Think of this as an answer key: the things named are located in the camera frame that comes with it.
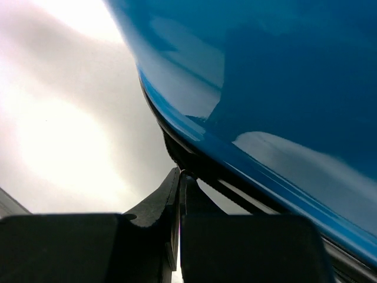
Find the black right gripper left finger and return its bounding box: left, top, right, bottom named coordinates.
left=1, top=168, right=180, bottom=282

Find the blue kids suitcase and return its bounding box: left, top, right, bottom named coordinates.
left=107, top=1, right=376, bottom=282

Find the aluminium table rail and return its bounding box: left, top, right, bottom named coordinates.
left=0, top=188, right=31, bottom=218

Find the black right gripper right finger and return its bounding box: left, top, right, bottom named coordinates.
left=180, top=174, right=335, bottom=282

